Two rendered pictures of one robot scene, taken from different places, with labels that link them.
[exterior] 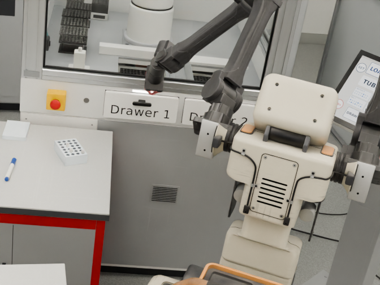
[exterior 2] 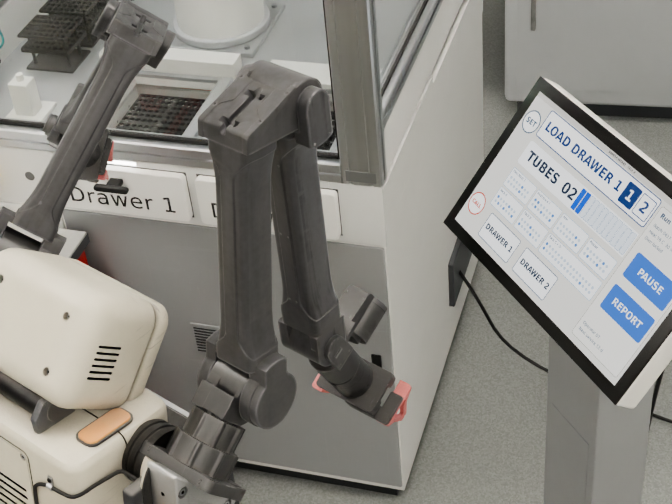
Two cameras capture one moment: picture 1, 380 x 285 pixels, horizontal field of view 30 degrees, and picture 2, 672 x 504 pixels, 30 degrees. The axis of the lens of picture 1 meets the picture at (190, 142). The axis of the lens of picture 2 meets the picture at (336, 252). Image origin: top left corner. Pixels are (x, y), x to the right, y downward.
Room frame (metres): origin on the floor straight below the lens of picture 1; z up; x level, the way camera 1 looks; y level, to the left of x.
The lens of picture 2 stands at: (0.91, -1.17, 2.35)
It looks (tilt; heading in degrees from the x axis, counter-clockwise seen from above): 39 degrees down; 29
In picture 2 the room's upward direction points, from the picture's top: 6 degrees counter-clockwise
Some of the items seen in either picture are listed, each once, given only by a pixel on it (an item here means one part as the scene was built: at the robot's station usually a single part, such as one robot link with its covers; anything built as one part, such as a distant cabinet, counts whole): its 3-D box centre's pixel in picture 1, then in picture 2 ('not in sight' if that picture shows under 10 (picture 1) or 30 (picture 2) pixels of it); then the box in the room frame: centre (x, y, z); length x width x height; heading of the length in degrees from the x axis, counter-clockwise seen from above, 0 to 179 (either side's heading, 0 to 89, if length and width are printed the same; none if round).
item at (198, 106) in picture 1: (219, 114); (267, 207); (2.57, -0.10, 0.87); 0.29 x 0.02 x 0.11; 99
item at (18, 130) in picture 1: (16, 130); not in sight; (2.36, 0.66, 0.77); 0.13 x 0.09 x 0.02; 8
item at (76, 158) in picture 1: (70, 151); not in sight; (2.25, 0.43, 0.78); 0.12 x 0.08 x 0.04; 33
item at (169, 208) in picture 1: (138, 151); (251, 229); (3.01, 0.24, 0.40); 1.03 x 0.95 x 0.80; 99
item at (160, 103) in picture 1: (141, 107); (122, 190); (2.53, 0.21, 0.87); 0.29 x 0.02 x 0.11; 99
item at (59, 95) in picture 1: (56, 100); not in sight; (2.46, 0.54, 0.88); 0.07 x 0.05 x 0.07; 99
